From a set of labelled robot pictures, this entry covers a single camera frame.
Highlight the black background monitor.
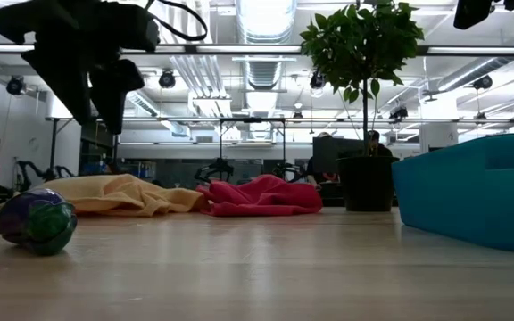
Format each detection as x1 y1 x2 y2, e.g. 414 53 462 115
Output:
312 136 366 175

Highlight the green plant in black pot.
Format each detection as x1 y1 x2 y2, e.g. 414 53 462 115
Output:
299 0 426 213

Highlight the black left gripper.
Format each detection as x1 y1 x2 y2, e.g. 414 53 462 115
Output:
0 0 161 136

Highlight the orange cloth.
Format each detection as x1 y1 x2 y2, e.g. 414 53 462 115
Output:
37 173 210 218

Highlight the person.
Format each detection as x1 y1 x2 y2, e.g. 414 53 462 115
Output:
366 128 394 158

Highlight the red cloth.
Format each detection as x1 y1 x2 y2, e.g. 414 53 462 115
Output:
195 174 324 218

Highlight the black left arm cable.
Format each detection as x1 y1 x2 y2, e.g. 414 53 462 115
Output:
144 0 209 42

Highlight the purple toy eggplant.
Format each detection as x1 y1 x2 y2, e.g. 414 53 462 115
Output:
0 187 79 257

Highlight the teal plastic container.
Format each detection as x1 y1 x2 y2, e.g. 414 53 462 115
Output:
391 132 514 255

